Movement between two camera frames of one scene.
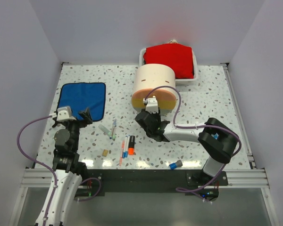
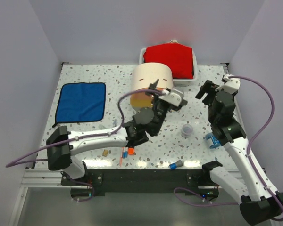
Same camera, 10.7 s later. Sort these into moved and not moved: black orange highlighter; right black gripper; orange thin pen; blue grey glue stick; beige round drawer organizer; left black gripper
Moved: left black gripper; right black gripper
Not moved: beige round drawer organizer; orange thin pen; blue grey glue stick; black orange highlighter
